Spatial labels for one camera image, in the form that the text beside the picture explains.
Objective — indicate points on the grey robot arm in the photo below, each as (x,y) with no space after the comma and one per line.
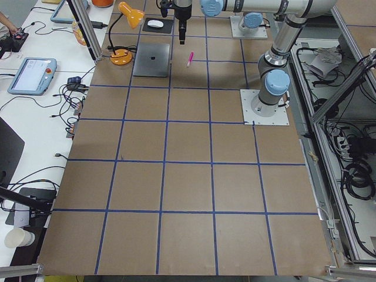
(183,11)
(230,66)

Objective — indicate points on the aluminium frame post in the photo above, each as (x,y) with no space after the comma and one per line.
(81,17)

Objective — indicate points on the black mousepad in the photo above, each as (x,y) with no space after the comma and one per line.
(168,24)

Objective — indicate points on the black power adapter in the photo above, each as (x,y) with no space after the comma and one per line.
(98,25)

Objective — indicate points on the pink marker pen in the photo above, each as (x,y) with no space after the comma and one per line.
(189,61)

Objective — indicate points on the black camera stand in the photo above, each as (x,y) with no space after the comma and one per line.
(31,207)

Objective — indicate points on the blue teach pendant tablet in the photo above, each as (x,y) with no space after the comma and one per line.
(33,76)

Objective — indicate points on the white power strip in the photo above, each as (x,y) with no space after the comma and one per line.
(342,146)

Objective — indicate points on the orange desk lamp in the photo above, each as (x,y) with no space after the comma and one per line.
(121,34)

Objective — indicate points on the black monitor corner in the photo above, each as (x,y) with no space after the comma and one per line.
(11,148)

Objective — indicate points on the white paper cup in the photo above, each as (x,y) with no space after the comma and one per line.
(18,238)

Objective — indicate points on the silver apple laptop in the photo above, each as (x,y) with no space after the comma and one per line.
(152,60)

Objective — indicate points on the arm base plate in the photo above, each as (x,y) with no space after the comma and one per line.
(249,28)
(257,113)

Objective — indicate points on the aluminium frame diagonal strut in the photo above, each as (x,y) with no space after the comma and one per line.
(360,69)

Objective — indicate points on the white computer mouse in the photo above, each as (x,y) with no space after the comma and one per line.
(155,24)

